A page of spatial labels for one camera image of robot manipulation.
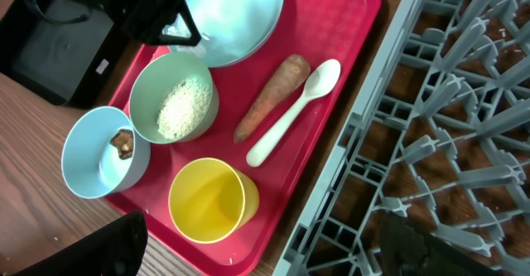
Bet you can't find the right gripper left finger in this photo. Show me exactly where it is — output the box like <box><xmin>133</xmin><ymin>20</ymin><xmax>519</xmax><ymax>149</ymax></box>
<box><xmin>13</xmin><ymin>211</ymin><xmax>148</xmax><ymax>276</ymax></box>

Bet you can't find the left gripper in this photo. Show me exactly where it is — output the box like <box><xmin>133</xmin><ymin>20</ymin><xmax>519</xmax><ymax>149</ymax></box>
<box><xmin>75</xmin><ymin>0</ymin><xmax>201</xmax><ymax>46</ymax></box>

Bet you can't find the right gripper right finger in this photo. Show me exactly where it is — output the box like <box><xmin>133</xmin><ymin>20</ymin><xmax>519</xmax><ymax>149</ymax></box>
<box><xmin>378</xmin><ymin>213</ymin><xmax>497</xmax><ymax>276</ymax></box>

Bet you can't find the light blue plate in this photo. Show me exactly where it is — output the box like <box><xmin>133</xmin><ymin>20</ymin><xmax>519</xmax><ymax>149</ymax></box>
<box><xmin>169</xmin><ymin>0</ymin><xmax>284</xmax><ymax>68</ymax></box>

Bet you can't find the green bowl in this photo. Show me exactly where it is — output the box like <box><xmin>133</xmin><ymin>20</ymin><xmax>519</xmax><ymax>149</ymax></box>
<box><xmin>129</xmin><ymin>52</ymin><xmax>219</xmax><ymax>144</ymax></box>

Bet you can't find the white rice pile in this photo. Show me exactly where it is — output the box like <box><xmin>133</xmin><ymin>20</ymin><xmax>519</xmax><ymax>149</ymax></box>
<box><xmin>157</xmin><ymin>77</ymin><xmax>212</xmax><ymax>140</ymax></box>

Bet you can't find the light blue bowl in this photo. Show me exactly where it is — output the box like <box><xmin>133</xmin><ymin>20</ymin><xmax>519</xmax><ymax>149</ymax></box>
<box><xmin>61</xmin><ymin>106</ymin><xmax>151</xmax><ymax>199</ymax></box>

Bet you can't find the orange carrot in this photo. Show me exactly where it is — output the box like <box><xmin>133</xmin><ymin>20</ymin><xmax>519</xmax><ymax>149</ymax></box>
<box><xmin>234</xmin><ymin>54</ymin><xmax>311</xmax><ymax>143</ymax></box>

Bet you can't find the yellow plastic cup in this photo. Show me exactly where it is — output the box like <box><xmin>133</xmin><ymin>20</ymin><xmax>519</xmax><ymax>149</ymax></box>
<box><xmin>168</xmin><ymin>157</ymin><xmax>259</xmax><ymax>245</ymax></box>

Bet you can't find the brown food scrap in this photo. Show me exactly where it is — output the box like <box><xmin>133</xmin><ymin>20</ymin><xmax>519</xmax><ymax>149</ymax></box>
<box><xmin>109</xmin><ymin>128</ymin><xmax>134</xmax><ymax>160</ymax></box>

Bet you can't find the white plastic spoon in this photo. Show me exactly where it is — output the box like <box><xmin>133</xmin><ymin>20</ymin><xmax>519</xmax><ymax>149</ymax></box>
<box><xmin>246</xmin><ymin>59</ymin><xmax>341</xmax><ymax>167</ymax></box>

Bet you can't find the grey dishwasher rack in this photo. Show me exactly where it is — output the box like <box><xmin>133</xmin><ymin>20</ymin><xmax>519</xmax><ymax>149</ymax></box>
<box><xmin>274</xmin><ymin>0</ymin><xmax>529</xmax><ymax>275</ymax></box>

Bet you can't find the red serving tray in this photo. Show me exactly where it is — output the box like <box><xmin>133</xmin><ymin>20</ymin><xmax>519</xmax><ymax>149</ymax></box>
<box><xmin>108</xmin><ymin>0</ymin><xmax>381</xmax><ymax>275</ymax></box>

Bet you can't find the black plastic tray bin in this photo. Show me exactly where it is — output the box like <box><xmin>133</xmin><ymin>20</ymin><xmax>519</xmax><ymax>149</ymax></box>
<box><xmin>1</xmin><ymin>0</ymin><xmax>130</xmax><ymax>109</ymax></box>

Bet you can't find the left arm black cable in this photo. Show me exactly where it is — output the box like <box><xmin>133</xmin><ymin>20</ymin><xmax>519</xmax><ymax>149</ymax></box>
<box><xmin>15</xmin><ymin>0</ymin><xmax>92</xmax><ymax>25</ymax></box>

